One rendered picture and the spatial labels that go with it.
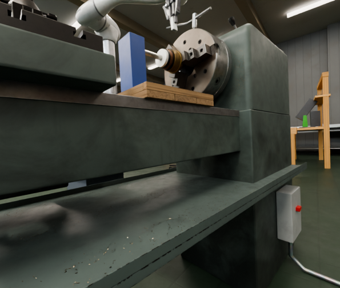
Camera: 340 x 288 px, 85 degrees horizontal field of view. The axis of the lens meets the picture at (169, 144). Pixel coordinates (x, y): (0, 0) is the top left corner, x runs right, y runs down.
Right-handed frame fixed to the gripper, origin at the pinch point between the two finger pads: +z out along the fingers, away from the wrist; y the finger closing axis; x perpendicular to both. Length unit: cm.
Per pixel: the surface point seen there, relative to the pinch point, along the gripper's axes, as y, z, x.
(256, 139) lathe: 28, 63, 19
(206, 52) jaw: 22.6, 28.2, -6.5
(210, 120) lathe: 23, 56, -9
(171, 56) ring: 13.0, 28.3, -16.6
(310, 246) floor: 28, 133, 82
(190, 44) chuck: 12.6, 18.7, -3.5
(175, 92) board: 26, 49, -29
